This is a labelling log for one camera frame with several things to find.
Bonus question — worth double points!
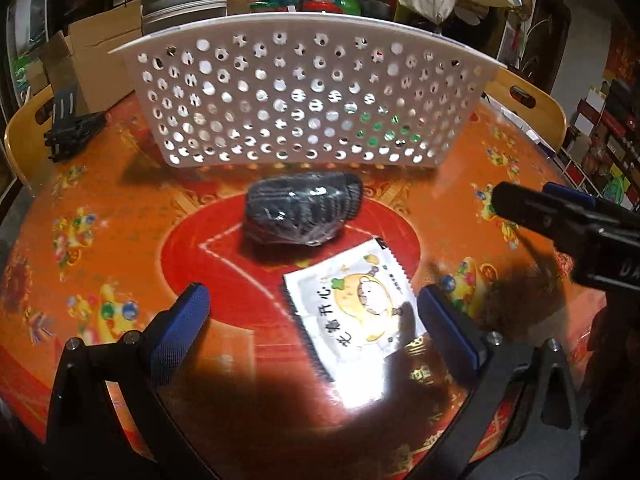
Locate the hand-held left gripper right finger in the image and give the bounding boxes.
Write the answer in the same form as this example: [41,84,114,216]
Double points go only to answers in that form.
[400,284,583,480]

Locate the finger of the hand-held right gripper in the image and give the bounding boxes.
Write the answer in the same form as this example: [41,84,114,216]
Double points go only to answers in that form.
[492,182,602,247]
[542,182,597,209]

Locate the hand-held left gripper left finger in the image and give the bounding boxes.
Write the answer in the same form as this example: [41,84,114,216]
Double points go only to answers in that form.
[46,282,221,480]

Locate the white cartoon print packet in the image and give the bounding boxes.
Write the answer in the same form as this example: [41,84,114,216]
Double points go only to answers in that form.
[283,238,431,383]

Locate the dark socks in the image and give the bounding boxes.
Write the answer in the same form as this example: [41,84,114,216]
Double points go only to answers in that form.
[245,172,365,247]

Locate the white perforated plastic basket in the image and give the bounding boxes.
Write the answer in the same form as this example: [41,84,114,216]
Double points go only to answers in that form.
[107,14,501,170]

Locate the shelf of boxes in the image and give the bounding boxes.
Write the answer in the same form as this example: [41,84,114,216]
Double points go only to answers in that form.
[560,77,640,211]

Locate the wooden chair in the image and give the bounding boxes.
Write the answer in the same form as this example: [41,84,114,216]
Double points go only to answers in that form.
[482,67,568,151]
[4,85,56,186]

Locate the black phone holder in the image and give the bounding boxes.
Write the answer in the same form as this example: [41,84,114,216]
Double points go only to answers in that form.
[42,82,108,161]

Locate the open cardboard box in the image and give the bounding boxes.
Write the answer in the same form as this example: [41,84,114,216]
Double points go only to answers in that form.
[40,12,143,111]

